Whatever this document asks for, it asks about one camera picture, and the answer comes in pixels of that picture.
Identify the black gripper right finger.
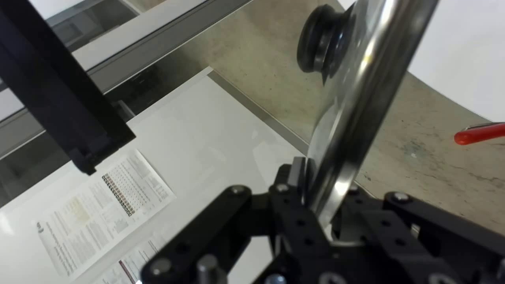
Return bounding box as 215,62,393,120
333,183,505,284

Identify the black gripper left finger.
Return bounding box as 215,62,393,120
141,156,333,284

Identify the glass lid with black knob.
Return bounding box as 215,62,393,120
296,0,442,237

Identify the red plastic spoon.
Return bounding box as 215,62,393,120
453,120,505,149

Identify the printed paper sheet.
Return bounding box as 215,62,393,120
35,147,177,281
94,235,166,284

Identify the grey floor door track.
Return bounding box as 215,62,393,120
0,0,253,161

